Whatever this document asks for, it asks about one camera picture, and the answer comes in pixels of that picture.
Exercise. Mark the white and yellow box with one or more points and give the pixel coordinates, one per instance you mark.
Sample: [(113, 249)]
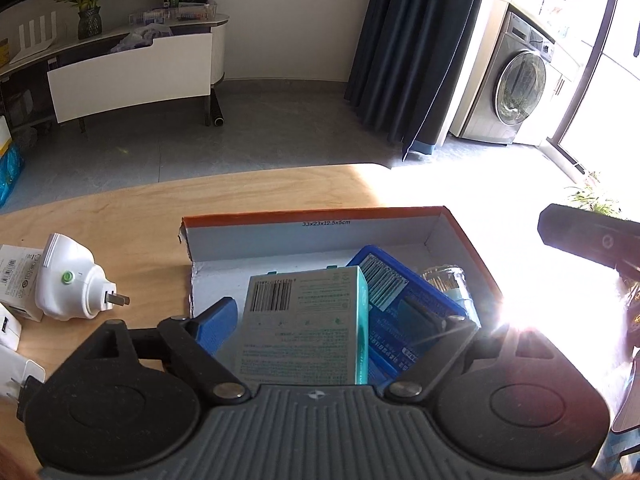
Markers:
[(4, 135)]

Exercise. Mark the grey blue cloth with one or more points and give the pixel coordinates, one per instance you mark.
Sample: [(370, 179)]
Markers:
[(142, 37)]

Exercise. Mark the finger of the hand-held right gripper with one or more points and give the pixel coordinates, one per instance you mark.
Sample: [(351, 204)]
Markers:
[(575, 232)]

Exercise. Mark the blue plastic bag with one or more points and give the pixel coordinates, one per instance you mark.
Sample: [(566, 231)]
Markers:
[(10, 175)]

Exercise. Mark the white router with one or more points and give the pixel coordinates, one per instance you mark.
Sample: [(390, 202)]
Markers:
[(35, 42)]

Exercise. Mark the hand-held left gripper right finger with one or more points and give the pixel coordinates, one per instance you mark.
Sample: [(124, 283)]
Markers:
[(450, 345)]

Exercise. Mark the teal bandage box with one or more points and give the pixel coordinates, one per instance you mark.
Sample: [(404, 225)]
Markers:
[(300, 330)]

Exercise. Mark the clear organizer with small items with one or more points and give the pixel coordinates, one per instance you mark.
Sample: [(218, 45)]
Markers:
[(175, 14)]

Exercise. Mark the black roll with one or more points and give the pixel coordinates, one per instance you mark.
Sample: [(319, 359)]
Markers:
[(217, 110)]

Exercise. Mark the dark blue curtain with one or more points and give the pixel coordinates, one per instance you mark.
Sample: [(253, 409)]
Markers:
[(415, 50)]

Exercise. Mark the white curved television stand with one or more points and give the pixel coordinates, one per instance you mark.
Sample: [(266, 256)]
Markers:
[(125, 75)]

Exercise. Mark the bamboo plant in dark vase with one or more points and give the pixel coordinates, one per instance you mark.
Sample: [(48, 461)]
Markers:
[(90, 15)]

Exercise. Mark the large white charger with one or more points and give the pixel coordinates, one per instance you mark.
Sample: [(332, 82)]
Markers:
[(15, 365)]

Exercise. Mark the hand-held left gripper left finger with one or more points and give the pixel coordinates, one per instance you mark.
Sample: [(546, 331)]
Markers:
[(217, 325)]

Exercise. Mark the potted spider plant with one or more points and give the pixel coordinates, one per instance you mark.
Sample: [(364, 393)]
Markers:
[(592, 197)]

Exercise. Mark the silver washing machine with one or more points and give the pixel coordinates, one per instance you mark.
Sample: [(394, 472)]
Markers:
[(515, 85)]

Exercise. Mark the white base cabinet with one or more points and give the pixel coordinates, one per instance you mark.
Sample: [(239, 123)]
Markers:
[(562, 95)]

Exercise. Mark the hanging dark clothes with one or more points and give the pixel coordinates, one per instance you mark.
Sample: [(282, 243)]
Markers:
[(636, 10)]

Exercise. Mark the white plug-in device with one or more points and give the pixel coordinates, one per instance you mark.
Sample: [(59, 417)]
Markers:
[(65, 280)]

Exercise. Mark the white labelled carton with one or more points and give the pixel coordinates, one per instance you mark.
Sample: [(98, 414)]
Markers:
[(15, 270)]

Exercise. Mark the orange-rimmed cardboard box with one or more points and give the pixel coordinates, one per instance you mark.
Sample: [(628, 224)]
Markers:
[(310, 245)]

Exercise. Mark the small white usb adapter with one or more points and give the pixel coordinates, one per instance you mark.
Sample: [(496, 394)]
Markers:
[(7, 327)]

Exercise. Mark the blue plastic box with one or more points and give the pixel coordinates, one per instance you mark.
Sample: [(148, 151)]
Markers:
[(425, 305)]

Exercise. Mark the light blue toothpick holder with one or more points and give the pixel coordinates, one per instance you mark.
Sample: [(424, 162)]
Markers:
[(450, 280)]

